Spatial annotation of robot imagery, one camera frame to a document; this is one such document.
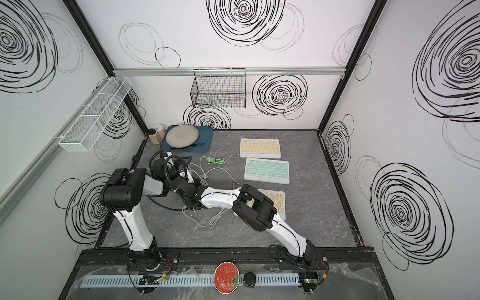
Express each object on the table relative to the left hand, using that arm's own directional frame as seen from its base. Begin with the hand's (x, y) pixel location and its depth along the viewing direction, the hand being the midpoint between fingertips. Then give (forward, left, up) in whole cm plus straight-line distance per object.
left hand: (191, 161), depth 99 cm
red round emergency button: (-50, -23, -1) cm, 55 cm away
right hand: (-13, 0, 0) cm, 13 cm away
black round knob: (-51, -31, +5) cm, 60 cm away
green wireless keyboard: (-1, -42, -5) cm, 42 cm away
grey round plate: (+23, +12, -5) cm, 26 cm away
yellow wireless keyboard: (+14, -38, -4) cm, 41 cm away
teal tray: (+25, -3, -7) cm, 27 cm away
